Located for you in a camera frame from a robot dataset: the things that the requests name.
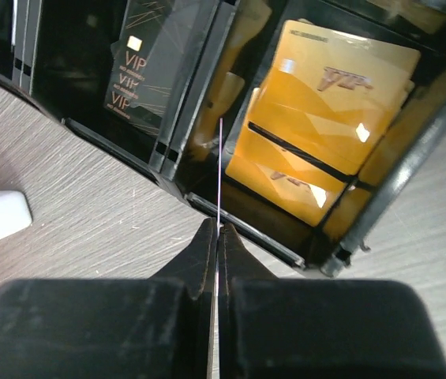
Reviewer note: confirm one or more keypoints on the black three-compartment card tray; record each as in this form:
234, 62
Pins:
56, 56

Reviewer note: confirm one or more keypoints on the gold VIP credit card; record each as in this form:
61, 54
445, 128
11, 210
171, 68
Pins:
218, 224

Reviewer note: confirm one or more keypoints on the gold cards stack in tray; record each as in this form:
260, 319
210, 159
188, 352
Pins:
326, 101

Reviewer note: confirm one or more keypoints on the black VIP cards in tray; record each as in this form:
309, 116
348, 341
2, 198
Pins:
147, 58

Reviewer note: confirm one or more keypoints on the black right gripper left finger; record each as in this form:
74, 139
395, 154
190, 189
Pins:
159, 327

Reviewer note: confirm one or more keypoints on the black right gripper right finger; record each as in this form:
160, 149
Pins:
271, 327

